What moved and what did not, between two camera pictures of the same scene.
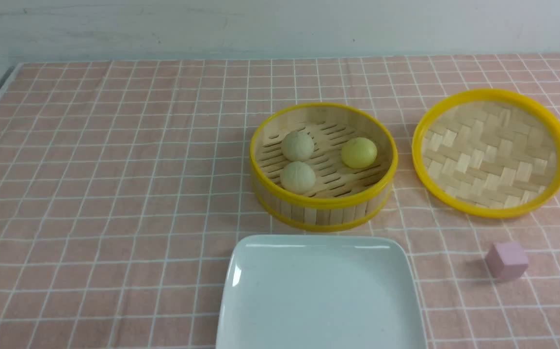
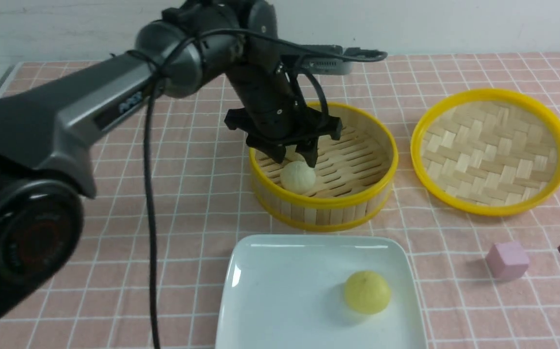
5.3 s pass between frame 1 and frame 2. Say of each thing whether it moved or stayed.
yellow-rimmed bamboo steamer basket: stayed
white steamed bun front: stayed
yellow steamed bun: moved
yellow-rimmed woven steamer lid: stayed
